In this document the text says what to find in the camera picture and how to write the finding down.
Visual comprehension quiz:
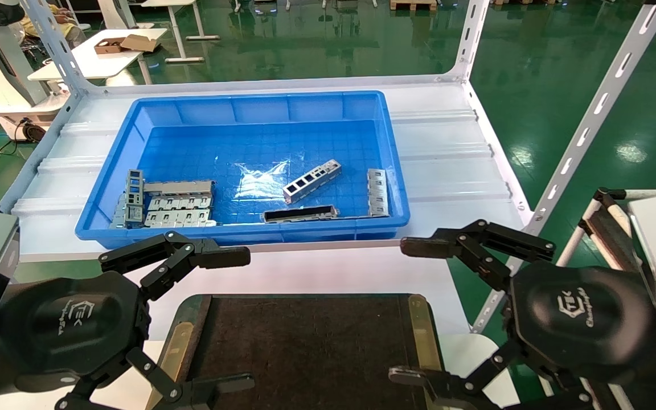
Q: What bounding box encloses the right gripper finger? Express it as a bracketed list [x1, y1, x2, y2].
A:
[400, 219, 556, 292]
[388, 339, 591, 410]

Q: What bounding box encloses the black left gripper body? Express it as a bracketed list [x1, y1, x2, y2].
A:
[0, 270, 152, 393]

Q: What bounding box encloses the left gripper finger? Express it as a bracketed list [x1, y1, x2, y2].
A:
[99, 231, 251, 302]
[55, 347, 256, 410]

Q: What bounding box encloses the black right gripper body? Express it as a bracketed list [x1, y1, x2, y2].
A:
[507, 263, 656, 382]

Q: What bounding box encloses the silver bracket with square holes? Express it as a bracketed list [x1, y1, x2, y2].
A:
[282, 159, 343, 204]

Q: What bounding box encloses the black container with brass strips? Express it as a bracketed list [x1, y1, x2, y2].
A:
[156, 293, 444, 410]

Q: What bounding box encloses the long grey metal housing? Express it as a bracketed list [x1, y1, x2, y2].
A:
[143, 180, 216, 198]

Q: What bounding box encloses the dark open metal housing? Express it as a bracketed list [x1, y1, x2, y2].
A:
[263, 205, 340, 224]

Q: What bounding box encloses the blue plastic bin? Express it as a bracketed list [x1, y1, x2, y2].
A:
[75, 91, 411, 251]

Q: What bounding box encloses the white metal shelf rack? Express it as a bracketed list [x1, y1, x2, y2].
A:
[0, 0, 656, 335]

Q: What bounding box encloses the white table with cardboard box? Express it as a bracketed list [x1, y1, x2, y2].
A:
[26, 27, 168, 86]

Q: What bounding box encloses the brown cardboard box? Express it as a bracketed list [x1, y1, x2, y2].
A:
[93, 34, 161, 55]

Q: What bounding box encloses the wooden pallet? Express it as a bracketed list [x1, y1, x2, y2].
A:
[389, 0, 438, 11]

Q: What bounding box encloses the grey bracket with square holes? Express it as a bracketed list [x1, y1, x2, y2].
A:
[125, 169, 145, 224]

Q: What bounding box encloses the silver comb metal bracket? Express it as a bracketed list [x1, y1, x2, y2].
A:
[366, 168, 391, 218]

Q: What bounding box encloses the white tube frame black joint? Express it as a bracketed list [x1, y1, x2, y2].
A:
[556, 187, 647, 272]

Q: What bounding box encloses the black floor cable coil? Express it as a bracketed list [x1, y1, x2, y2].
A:
[0, 117, 47, 155]

